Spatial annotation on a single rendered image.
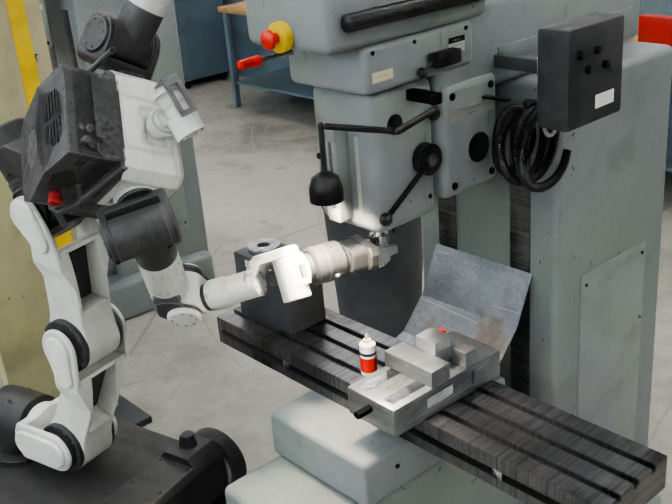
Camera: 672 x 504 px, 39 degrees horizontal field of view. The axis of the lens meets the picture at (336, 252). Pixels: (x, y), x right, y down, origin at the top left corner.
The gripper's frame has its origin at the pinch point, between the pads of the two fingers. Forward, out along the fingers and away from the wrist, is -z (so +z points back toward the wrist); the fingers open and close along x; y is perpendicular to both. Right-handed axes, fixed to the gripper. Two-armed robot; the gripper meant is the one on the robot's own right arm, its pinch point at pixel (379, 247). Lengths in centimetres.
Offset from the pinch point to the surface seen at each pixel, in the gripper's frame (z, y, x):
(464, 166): -18.8, -17.7, -7.6
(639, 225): -77, 12, -4
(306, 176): -165, 122, 388
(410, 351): 1.2, 20.6, -13.9
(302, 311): 7.9, 26.2, 29.0
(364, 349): 6.5, 24.1, -1.7
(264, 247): 11.1, 11.8, 43.2
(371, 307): -84, 105, 158
